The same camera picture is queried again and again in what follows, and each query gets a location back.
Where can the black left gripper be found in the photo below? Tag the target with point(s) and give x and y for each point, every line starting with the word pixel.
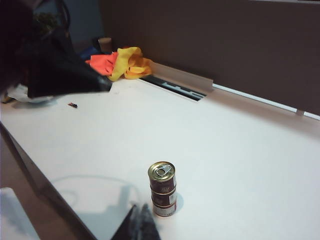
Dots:
pixel 55 72

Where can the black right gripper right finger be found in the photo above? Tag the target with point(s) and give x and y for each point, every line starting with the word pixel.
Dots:
pixel 148 225

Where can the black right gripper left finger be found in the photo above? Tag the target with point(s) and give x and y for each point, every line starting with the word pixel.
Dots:
pixel 128 225

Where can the red tomato paste can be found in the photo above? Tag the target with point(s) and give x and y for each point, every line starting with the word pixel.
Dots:
pixel 163 197
pixel 162 175

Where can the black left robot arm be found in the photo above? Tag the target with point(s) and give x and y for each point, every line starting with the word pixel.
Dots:
pixel 12 37

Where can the orange cloth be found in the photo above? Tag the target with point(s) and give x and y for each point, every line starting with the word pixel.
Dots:
pixel 102 63

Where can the red can with white label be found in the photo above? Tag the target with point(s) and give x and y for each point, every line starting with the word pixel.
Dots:
pixel 163 209

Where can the blue object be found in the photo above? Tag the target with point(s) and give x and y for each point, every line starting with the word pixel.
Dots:
pixel 90 53

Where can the small red black part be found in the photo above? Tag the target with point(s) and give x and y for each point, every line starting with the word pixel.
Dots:
pixel 73 104

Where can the yellow cloth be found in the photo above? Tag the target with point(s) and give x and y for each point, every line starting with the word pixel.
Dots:
pixel 130 62

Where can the brown cardboard cup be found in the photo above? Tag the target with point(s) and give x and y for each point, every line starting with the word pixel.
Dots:
pixel 105 45

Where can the white paper sheets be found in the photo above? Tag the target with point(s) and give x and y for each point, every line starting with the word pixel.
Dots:
pixel 22 97

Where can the potted green plant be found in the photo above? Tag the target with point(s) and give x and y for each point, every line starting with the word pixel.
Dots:
pixel 45 22

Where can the wide brown desk partition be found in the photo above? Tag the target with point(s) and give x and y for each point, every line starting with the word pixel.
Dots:
pixel 225 45

